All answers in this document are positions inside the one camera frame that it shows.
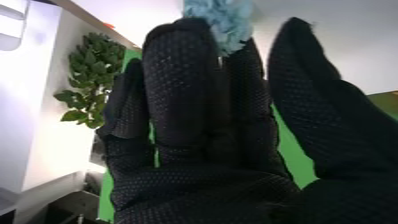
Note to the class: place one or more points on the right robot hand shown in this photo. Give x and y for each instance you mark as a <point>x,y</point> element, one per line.
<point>207,150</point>

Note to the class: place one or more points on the blue flower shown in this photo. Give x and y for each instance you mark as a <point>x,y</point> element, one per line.
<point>228,23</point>

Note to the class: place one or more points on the green sprig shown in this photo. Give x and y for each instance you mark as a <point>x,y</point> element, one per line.
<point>95,76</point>

